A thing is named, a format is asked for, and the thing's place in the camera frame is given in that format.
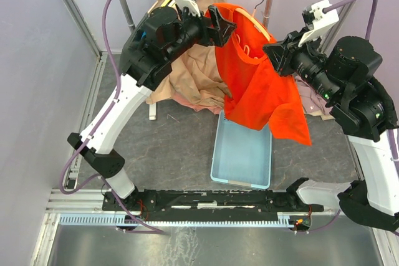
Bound orange t shirt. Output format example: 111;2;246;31
215;2;312;146

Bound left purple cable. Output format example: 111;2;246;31
59;0;175;235

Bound beige t shirt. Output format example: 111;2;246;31
145;0;233;113

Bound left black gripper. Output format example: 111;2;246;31
166;4;238;63

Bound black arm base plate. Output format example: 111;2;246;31
122;189;324;222

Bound light blue plastic basket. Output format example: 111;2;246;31
210;111;272;189

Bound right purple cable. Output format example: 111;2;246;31
292;0;399;234

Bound orange plastic hanger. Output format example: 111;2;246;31
234;0;271;42

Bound lilac t shirt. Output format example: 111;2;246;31
295;75;331;116

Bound cream folded t shirt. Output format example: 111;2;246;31
320;113;335;121

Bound pink t shirt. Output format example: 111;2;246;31
172;92;222;115

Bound aluminium frame rail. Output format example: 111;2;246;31
46;188;389;216

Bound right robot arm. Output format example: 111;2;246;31
263;31;398;234

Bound light blue cable duct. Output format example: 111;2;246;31
58;212;296;226

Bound purple cable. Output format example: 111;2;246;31
59;0;175;235
292;0;399;234

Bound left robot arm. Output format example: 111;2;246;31
67;5;236;210

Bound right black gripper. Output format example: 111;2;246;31
262;26;343;104

